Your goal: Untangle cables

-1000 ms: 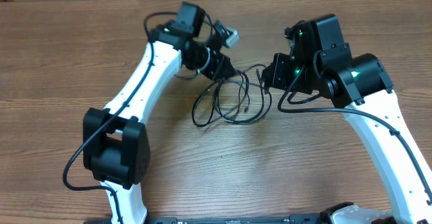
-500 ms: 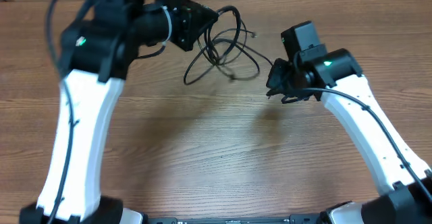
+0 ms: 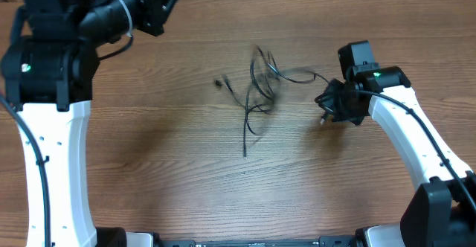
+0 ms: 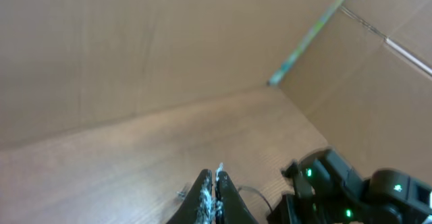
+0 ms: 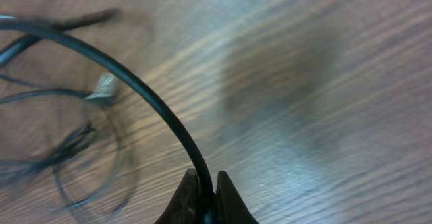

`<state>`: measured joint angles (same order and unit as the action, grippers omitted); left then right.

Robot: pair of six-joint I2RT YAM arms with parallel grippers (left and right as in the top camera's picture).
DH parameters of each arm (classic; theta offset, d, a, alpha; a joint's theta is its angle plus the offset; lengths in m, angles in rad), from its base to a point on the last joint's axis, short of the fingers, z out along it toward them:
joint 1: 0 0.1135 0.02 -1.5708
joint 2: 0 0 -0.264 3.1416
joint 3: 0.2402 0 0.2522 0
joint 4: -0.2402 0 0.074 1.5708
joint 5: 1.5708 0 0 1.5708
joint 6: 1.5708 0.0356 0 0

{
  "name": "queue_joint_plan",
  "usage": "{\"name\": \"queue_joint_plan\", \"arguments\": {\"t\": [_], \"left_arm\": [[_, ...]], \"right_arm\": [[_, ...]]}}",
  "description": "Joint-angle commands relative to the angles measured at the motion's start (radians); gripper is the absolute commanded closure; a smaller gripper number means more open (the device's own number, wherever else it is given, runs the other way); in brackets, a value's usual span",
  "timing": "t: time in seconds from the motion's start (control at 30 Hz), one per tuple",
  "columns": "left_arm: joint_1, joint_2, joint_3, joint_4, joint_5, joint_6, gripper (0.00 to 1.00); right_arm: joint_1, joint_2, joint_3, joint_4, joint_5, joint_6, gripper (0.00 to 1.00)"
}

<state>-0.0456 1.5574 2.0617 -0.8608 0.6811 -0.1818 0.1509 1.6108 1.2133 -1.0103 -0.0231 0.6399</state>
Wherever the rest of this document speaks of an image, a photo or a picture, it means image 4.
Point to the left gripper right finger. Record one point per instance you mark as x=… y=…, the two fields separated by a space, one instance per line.
x=232 y=209

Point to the cardboard side wall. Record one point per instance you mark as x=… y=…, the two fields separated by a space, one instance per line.
x=365 y=84

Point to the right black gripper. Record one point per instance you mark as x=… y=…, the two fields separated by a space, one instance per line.
x=296 y=207

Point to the green tape strip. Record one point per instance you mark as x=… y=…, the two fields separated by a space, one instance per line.
x=287 y=65

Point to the cardboard back wall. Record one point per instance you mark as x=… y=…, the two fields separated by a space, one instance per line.
x=68 y=64

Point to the black usb cable long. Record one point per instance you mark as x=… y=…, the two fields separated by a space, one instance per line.
x=257 y=192

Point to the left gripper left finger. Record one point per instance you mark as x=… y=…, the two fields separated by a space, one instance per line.
x=197 y=207

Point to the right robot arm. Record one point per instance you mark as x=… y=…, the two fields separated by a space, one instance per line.
x=329 y=190

